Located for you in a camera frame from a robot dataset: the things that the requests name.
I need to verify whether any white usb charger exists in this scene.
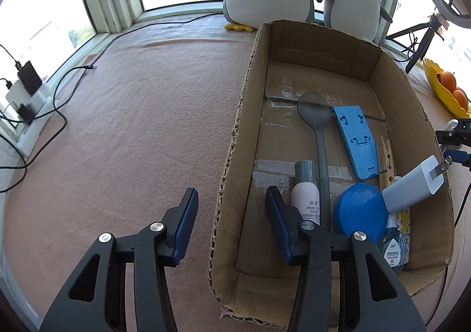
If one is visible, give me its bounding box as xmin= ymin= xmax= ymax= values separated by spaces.
xmin=382 ymin=155 xmax=453 ymax=214

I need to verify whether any clear blue small bottle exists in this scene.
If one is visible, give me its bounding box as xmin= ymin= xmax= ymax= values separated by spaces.
xmin=376 ymin=213 xmax=410 ymax=275

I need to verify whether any wooden clothespin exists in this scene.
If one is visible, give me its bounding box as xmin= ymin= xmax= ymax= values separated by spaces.
xmin=377 ymin=136 xmax=395 ymax=192

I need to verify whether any blue round lid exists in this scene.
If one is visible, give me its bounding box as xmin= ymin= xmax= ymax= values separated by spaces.
xmin=332 ymin=183 xmax=388 ymax=243

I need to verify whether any blue phone stand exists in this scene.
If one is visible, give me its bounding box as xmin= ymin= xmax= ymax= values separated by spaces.
xmin=332 ymin=106 xmax=378 ymax=180

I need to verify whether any pink tube grey cap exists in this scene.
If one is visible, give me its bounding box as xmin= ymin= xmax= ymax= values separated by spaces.
xmin=291 ymin=160 xmax=320 ymax=225

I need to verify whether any grey plastic spoon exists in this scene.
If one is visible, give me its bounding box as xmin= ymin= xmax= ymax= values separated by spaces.
xmin=297 ymin=91 xmax=331 ymax=232

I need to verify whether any orange fruit lower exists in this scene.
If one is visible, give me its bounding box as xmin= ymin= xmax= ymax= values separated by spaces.
xmin=452 ymin=87 xmax=469 ymax=112

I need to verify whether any orange fruit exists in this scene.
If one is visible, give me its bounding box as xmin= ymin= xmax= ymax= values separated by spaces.
xmin=440 ymin=71 xmax=457 ymax=93
xmin=452 ymin=87 xmax=469 ymax=112

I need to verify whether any orange fruit upper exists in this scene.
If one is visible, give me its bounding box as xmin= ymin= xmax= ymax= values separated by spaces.
xmin=440 ymin=71 xmax=457 ymax=93

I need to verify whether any yellow fruit bowl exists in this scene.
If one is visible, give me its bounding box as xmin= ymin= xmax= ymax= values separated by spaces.
xmin=423 ymin=58 xmax=470 ymax=118

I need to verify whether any patterned white lighter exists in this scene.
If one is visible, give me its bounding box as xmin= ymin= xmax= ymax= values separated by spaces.
xmin=396 ymin=207 xmax=411 ymax=265

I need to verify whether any black tripod stand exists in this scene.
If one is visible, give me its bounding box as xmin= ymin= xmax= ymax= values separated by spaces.
xmin=386 ymin=13 xmax=445 ymax=74

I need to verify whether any open cardboard box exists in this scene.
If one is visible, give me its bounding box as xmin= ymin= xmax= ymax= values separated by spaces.
xmin=208 ymin=20 xmax=441 ymax=327

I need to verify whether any white power strip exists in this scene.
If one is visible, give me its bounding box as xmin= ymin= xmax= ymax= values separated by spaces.
xmin=4 ymin=80 xmax=53 ymax=157

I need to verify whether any black power adapter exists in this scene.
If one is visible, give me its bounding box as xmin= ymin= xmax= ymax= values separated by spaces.
xmin=18 ymin=61 xmax=42 ymax=96

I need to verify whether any black cable on mat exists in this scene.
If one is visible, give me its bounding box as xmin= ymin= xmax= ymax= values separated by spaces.
xmin=0 ymin=12 xmax=224 ymax=194

